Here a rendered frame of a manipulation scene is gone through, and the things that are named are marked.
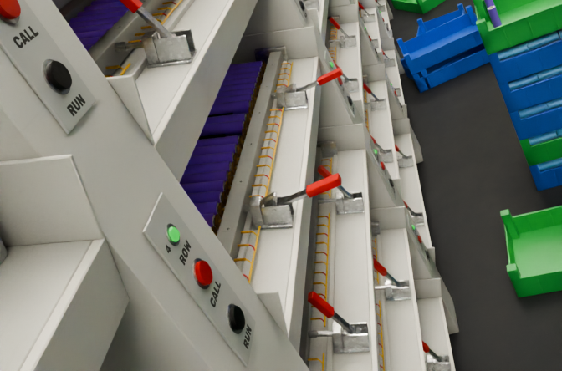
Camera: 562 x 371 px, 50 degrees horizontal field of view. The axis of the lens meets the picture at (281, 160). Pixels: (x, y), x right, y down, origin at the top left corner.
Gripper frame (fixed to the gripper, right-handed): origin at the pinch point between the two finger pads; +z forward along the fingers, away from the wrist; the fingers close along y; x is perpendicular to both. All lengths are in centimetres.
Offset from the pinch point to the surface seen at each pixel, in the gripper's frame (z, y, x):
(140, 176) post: -44, -80, -45
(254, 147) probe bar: -20, -63, -28
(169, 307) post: -41, -82, -52
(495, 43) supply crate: 16.8, 10.1, -8.3
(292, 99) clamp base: -15, -52, -20
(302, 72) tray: -9.7, -43.6, -11.1
